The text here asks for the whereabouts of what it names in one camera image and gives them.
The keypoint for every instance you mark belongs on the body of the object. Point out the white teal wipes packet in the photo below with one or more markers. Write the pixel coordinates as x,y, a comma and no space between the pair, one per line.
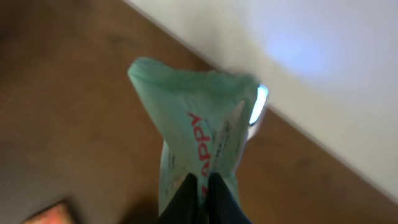
203,118

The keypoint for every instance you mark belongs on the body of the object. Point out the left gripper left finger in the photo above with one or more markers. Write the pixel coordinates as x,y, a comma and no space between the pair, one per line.
183,207

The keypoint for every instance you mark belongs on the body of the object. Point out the small orange snack box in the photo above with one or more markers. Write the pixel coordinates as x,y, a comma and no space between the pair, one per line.
59,213

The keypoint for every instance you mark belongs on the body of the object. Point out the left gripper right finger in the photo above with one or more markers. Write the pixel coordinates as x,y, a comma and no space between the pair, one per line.
222,207

